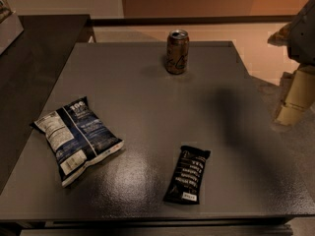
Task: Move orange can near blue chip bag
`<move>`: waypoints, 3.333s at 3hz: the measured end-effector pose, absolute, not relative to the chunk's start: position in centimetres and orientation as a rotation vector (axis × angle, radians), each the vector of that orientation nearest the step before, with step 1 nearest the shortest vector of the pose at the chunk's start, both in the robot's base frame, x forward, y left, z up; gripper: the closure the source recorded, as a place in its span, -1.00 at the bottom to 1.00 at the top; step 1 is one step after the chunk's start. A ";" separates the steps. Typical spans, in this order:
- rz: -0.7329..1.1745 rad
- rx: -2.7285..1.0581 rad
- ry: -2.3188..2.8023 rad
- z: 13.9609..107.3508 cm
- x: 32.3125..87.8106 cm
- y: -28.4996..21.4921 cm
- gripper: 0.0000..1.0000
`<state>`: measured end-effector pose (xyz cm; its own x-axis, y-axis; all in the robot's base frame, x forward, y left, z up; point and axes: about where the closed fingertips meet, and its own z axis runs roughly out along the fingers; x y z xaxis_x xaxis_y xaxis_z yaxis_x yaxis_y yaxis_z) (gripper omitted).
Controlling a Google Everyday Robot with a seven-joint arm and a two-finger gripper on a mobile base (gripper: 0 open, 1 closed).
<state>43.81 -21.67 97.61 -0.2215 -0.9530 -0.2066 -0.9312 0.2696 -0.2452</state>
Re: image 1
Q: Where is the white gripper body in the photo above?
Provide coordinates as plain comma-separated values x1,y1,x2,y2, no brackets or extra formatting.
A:
287,0,315,65

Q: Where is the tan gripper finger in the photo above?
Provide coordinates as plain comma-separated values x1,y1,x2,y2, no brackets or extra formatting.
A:
275,64,315,126
268,23,291,46

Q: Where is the orange soda can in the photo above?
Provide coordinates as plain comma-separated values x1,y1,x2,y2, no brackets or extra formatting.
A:
165,29,189,75

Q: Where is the blue chip bag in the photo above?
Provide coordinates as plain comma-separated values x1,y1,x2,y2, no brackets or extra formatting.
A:
31,97,124,187

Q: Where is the black snack bar wrapper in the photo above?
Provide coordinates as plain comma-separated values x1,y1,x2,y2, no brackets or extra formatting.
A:
163,146,211,205

